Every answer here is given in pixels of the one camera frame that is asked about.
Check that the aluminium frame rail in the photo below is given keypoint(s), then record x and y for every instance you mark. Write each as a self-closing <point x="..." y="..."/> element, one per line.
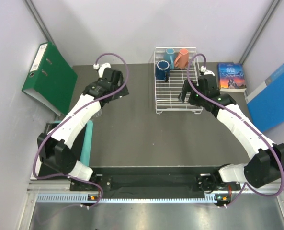
<point x="54" y="185"/>

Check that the clear faceted plastic cup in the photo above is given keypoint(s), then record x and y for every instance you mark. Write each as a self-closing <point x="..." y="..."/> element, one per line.
<point x="97" y="114"/>

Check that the black notebook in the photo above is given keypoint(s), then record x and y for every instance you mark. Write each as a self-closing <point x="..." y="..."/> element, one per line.
<point x="43" y="170"/>

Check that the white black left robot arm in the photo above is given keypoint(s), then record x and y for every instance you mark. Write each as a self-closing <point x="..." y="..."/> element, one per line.
<point x="55" y="147"/>

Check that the white wire dish rack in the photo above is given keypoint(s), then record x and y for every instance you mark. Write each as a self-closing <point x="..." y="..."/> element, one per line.
<point x="166" y="92"/>

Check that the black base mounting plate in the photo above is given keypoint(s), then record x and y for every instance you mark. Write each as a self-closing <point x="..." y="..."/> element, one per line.
<point x="194" y="182"/>

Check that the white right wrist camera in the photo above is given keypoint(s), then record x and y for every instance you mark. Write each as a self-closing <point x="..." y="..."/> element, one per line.
<point x="204" y="71"/>

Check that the teal mug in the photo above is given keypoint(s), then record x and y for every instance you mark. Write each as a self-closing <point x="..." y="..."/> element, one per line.
<point x="170" y="57"/>

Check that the green lever arch binder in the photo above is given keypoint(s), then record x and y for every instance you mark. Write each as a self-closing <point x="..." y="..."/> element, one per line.
<point x="51" y="80"/>

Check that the Jane Eyre paperback book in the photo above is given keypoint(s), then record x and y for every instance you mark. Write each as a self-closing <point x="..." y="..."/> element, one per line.
<point x="231" y="77"/>

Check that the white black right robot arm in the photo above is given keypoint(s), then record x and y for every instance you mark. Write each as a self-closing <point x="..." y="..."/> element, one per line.
<point x="266" y="157"/>

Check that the orange mug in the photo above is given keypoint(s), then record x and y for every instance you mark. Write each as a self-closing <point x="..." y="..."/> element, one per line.
<point x="182" y="58"/>

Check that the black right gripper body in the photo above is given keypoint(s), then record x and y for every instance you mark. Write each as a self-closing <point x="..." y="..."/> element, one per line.
<point x="196" y="99"/>

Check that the dark blue mug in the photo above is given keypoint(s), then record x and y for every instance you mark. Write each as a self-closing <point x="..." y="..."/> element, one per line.
<point x="162" y="70"/>

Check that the blue folder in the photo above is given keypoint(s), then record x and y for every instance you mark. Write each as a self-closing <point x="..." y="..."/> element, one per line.
<point x="266" y="102"/>

